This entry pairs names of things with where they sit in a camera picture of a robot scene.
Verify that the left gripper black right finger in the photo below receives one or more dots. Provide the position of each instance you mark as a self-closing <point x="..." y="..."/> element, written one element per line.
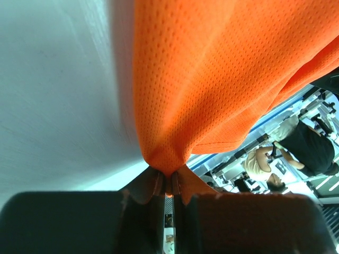
<point x="208" y="221"/>

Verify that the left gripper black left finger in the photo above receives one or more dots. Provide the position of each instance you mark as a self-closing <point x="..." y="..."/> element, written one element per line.
<point x="130" y="220"/>

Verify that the orange t shirt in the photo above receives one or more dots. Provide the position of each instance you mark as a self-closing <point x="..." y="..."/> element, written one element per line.
<point x="204" y="72"/>

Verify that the person in black shirt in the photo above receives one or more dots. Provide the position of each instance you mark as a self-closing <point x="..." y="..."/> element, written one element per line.
<point x="301" y="146"/>

